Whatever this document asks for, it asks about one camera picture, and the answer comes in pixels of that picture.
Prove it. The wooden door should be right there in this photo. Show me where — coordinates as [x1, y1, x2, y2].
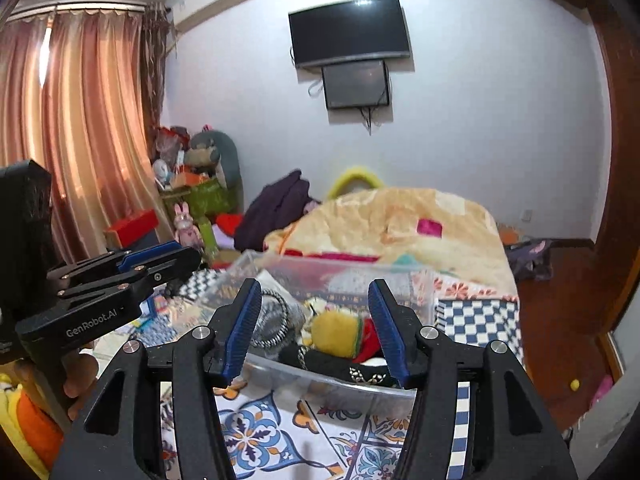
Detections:
[587, 0, 639, 333]

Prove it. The bag on floor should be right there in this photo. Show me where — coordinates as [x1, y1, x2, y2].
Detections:
[504, 238, 553, 282]

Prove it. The black patterned fabric pouch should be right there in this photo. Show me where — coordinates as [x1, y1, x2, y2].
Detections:
[278, 344, 398, 388]

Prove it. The pink bunny doll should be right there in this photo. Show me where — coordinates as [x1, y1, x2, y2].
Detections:
[174, 202, 204, 252]

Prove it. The yellow ring cushion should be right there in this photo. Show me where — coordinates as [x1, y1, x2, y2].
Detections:
[326, 166, 384, 200]

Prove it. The dark purple clothing pile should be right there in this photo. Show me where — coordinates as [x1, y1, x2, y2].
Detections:
[233, 169, 311, 252]

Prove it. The small wall monitor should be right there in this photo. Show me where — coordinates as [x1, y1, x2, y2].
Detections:
[322, 60, 390, 110]

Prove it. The red cloth item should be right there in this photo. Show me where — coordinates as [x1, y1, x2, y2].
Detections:
[215, 214, 243, 238]

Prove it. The person's left hand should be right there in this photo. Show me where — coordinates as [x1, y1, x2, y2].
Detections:
[12, 352, 99, 420]

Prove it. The large wall television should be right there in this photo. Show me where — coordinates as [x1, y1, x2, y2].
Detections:
[288, 0, 411, 68]

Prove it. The green cardboard box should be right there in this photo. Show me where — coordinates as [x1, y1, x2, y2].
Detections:
[160, 178, 238, 222]

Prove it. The red box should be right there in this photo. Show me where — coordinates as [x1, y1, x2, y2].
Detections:
[104, 209, 158, 250]

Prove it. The grey plush toy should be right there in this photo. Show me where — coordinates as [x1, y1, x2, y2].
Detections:
[184, 129, 241, 190]

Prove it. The patterned bed cover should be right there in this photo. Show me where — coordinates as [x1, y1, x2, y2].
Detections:
[94, 252, 523, 479]

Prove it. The clear plastic storage bin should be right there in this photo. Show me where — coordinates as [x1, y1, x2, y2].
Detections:
[189, 252, 436, 416]

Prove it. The beige floral quilt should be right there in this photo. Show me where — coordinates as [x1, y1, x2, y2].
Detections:
[264, 188, 518, 297]

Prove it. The pink orange curtain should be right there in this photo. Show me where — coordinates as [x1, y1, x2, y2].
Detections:
[1, 11, 172, 262]

